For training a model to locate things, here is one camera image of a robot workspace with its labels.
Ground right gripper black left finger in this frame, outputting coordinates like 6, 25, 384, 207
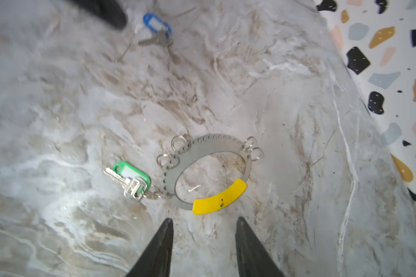
126, 218, 173, 277

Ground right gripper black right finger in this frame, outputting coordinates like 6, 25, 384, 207
235, 217, 285, 277

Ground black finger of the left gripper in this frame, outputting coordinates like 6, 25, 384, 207
71, 0, 128, 30

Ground blue capped key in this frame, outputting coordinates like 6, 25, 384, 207
138, 13, 173, 47

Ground green capped key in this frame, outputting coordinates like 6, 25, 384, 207
104, 161, 158, 202

